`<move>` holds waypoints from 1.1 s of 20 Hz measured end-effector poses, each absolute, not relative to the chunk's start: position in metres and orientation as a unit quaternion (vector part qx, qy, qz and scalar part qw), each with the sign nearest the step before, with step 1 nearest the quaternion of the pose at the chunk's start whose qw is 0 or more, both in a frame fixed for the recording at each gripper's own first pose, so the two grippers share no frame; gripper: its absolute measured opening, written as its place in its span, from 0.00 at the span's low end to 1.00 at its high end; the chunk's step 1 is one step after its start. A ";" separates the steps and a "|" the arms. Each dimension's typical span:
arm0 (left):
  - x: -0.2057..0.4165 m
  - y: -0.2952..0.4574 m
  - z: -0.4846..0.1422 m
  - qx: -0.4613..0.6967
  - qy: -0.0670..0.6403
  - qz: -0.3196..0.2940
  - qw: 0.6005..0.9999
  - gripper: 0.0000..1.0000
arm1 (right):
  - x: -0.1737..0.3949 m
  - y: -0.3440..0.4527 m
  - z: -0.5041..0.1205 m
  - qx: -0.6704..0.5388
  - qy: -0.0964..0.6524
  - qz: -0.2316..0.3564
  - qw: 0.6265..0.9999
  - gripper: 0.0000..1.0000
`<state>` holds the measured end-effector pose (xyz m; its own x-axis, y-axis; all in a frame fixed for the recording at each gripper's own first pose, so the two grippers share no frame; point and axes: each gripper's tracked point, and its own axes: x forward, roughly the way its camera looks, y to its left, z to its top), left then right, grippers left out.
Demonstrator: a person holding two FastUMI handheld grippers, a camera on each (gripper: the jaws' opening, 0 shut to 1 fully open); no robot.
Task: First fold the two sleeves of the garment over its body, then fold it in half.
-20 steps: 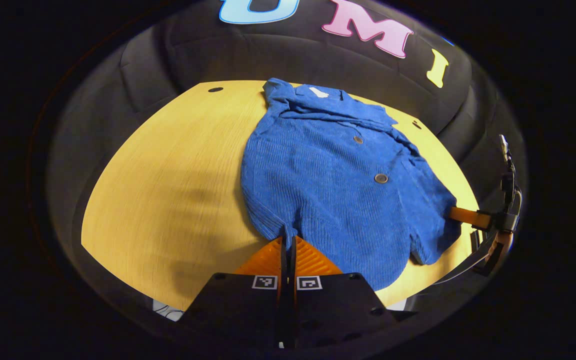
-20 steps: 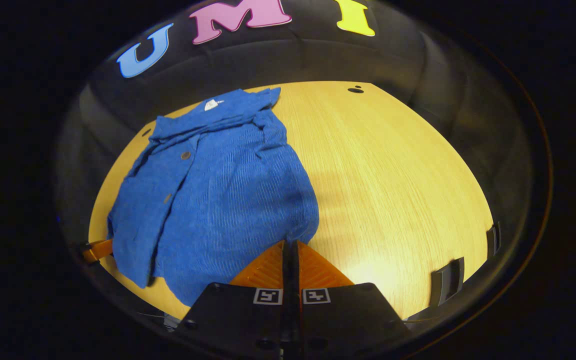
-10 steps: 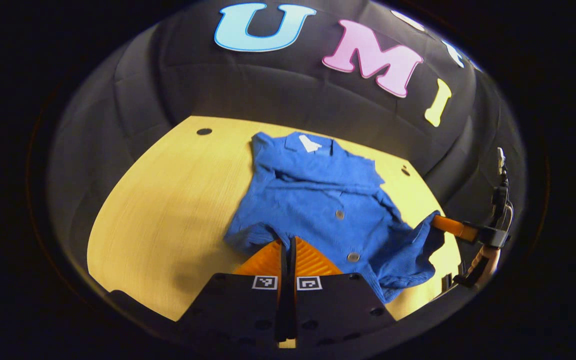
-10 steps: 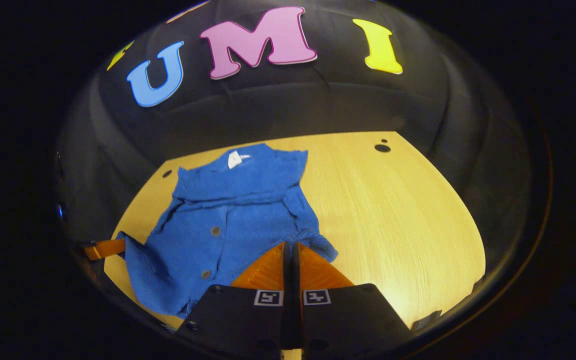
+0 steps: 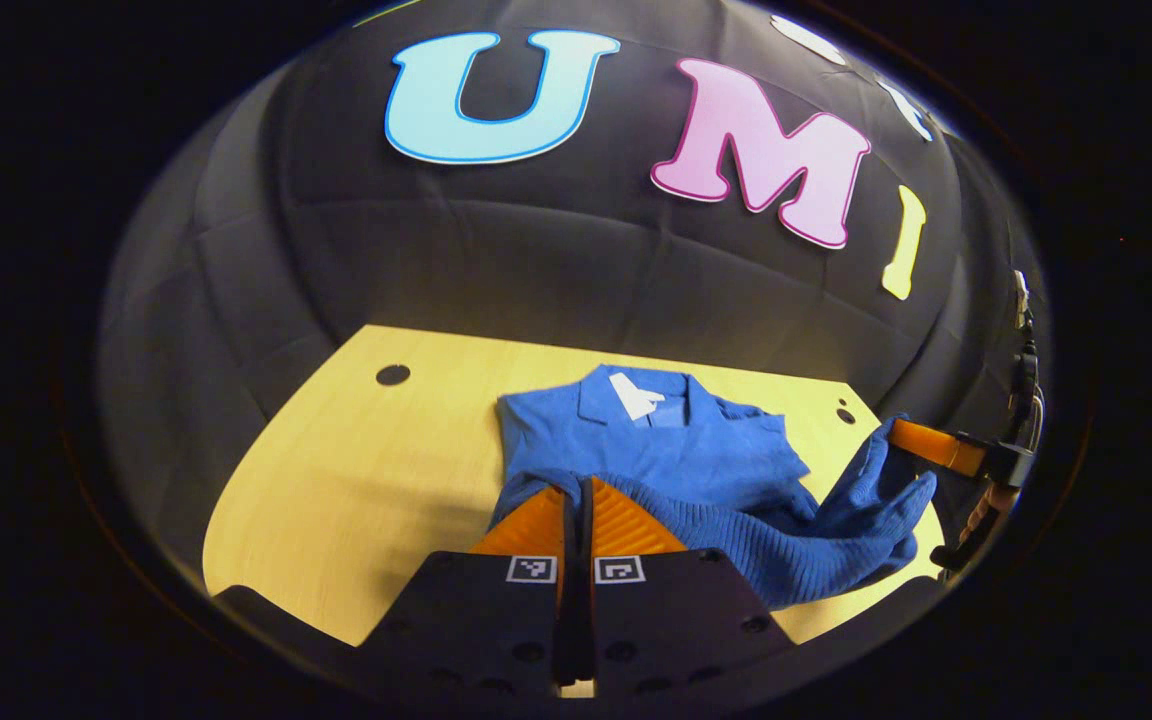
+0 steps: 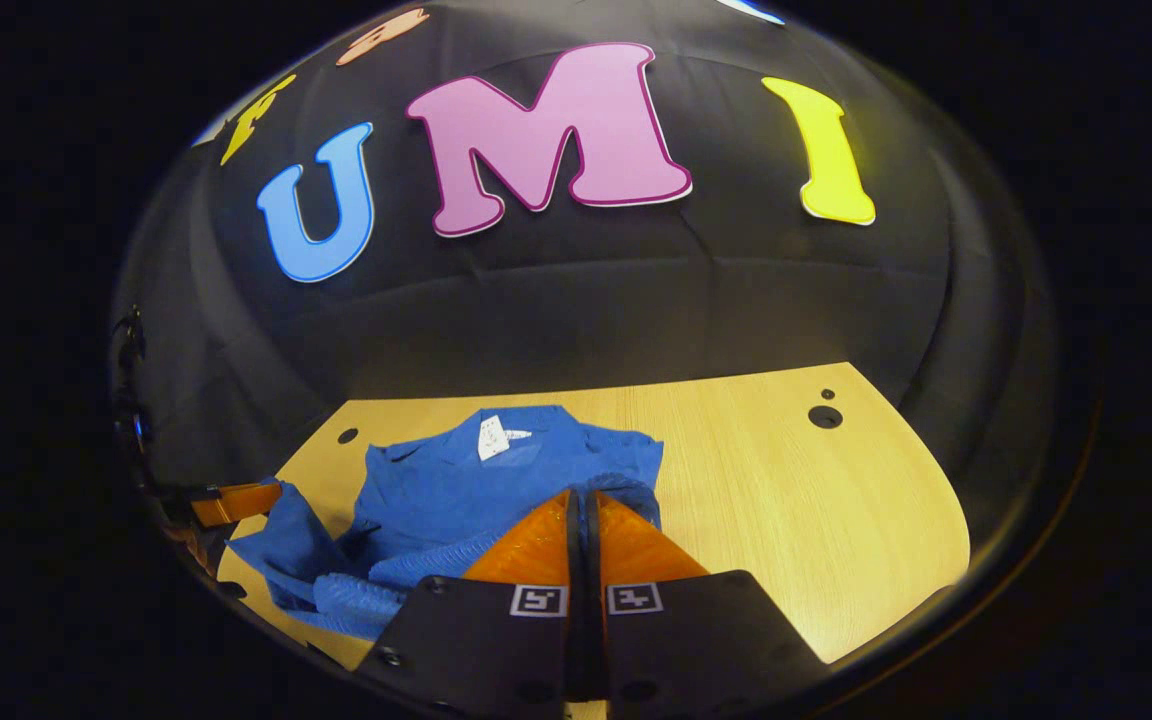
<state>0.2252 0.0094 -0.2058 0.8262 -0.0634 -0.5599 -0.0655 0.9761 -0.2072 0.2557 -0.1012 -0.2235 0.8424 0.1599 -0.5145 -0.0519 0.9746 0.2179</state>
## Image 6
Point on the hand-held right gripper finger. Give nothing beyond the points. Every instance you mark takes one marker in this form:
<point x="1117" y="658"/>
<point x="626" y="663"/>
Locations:
<point x="573" y="620"/>
<point x="596" y="620"/>

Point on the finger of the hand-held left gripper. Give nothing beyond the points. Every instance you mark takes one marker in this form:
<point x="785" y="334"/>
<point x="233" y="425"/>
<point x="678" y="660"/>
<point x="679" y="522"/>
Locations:
<point x="236" y="503"/>

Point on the blue button-up shirt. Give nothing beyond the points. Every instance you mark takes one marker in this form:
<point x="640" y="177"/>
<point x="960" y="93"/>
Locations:
<point x="456" y="490"/>

